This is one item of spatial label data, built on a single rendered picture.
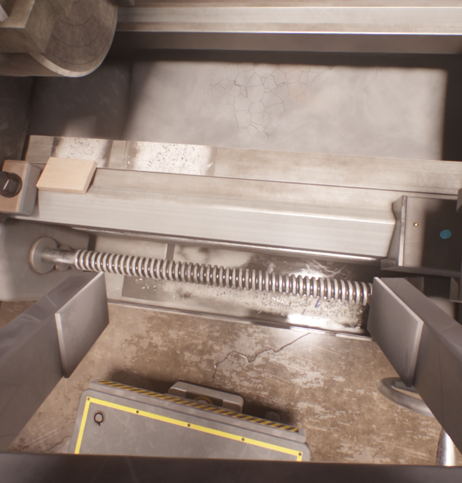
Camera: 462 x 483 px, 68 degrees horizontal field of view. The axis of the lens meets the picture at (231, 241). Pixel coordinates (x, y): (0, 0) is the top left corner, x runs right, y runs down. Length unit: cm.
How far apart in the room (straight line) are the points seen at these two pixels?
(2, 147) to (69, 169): 10
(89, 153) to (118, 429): 84
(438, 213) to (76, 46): 48
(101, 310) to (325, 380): 127
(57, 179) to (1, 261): 19
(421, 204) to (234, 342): 100
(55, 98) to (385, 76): 68
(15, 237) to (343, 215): 57
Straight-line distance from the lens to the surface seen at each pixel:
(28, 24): 37
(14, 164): 64
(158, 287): 100
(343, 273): 96
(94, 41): 50
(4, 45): 40
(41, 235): 79
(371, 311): 17
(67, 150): 67
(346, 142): 70
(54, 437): 172
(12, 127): 68
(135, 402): 116
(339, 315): 96
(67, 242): 85
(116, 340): 151
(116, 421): 120
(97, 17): 51
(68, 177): 62
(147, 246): 95
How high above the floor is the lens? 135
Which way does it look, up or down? 79 degrees down
